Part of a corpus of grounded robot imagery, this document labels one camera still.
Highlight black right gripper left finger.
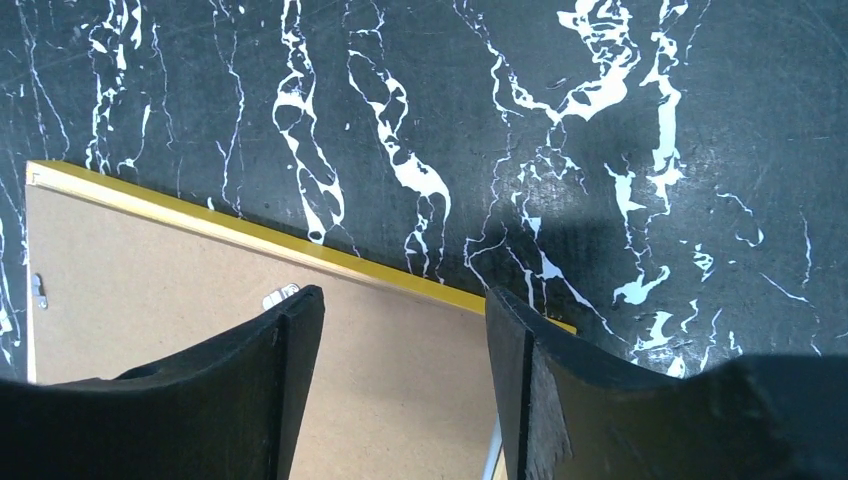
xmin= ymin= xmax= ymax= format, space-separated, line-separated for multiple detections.
xmin=1 ymin=285 xmax=325 ymax=479

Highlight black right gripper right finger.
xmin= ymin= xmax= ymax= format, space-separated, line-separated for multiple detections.
xmin=485 ymin=289 xmax=847 ymax=479

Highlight brown backing board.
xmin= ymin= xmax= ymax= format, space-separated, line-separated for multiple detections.
xmin=25 ymin=184 xmax=508 ymax=480

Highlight yellow wooden picture frame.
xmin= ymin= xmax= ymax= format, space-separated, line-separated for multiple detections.
xmin=25 ymin=160 xmax=578 ymax=480

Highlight metal turn clip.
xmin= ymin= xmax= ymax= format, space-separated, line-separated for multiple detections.
xmin=261 ymin=283 xmax=300 ymax=311
xmin=31 ymin=274 xmax=49 ymax=310

